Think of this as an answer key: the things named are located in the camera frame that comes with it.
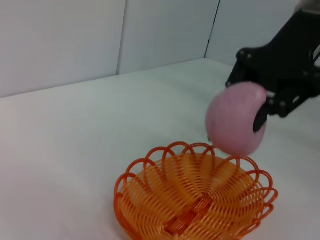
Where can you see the pink peach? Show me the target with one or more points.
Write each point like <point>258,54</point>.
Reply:
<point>232,117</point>

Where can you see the orange plastic woven basket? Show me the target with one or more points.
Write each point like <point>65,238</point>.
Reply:
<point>195,200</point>

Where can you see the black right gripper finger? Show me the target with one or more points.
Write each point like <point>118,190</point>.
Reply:
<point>261,120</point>
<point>236,75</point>

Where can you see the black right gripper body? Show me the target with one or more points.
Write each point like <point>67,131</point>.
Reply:
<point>287,57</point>

